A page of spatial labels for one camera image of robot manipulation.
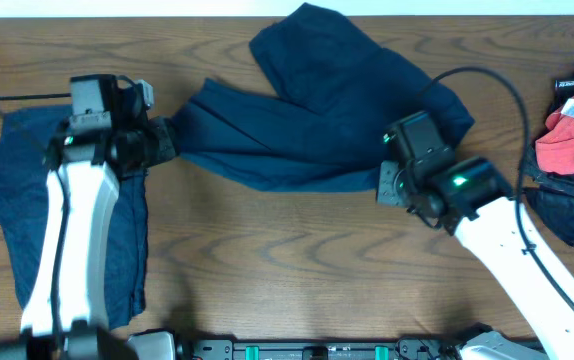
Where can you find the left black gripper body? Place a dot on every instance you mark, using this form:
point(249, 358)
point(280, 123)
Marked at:
point(159, 141)

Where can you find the navy blue shorts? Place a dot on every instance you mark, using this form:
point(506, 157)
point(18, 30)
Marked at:
point(335, 92)

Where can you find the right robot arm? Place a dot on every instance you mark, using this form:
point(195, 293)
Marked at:
point(473, 202)

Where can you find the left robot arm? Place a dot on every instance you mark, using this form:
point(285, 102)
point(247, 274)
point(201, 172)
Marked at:
point(107, 137)

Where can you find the navy blue folded garment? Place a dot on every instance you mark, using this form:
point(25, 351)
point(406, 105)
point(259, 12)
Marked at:
point(24, 209)

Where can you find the black garment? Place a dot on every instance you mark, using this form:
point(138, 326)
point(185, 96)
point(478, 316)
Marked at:
point(553, 197)

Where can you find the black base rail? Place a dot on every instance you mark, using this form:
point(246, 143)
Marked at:
point(317, 350)

